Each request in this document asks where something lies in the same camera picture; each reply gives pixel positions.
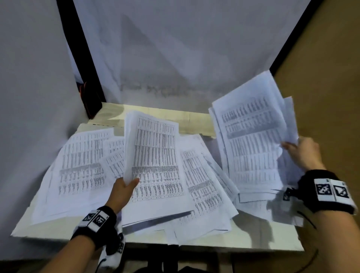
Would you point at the pile of loose printed sheets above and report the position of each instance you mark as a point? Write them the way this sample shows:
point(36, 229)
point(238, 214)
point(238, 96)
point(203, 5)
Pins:
point(208, 194)

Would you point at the person's right thumb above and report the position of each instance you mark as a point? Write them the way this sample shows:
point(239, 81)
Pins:
point(289, 146)

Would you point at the wide printed paper stack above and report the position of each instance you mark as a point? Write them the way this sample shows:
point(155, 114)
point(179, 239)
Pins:
point(250, 135)

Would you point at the black table frame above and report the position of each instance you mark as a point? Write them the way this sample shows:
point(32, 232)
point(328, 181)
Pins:
point(180, 260)

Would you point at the black wristband with marker tags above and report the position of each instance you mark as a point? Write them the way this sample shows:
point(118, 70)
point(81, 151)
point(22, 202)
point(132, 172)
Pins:
point(326, 192)
point(94, 223)

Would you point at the person's right hand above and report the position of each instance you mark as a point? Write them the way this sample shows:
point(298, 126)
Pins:
point(305, 154)

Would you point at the white backdrop cloth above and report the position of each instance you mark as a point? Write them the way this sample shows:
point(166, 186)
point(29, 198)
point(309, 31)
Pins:
point(182, 47)

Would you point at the narrow printed paper stack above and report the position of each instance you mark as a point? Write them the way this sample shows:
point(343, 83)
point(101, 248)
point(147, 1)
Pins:
point(157, 157)

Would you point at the person's right forearm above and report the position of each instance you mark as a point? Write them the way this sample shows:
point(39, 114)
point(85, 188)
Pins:
point(336, 242)

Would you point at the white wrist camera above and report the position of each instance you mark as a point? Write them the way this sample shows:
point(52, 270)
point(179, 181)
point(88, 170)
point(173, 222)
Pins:
point(112, 253)

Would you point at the black frame post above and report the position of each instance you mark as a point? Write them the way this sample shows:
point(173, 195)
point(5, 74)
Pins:
point(81, 59)

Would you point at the person's left thumb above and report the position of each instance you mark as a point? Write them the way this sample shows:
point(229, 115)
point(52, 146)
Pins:
point(132, 185)

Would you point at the person's left hand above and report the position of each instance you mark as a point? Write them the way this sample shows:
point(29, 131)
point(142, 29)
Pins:
point(119, 195)

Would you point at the brown cardboard panel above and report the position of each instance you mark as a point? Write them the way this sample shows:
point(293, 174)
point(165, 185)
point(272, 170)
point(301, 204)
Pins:
point(326, 84)

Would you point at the person's left forearm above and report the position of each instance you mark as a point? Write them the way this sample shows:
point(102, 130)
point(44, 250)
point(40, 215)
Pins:
point(69, 257)

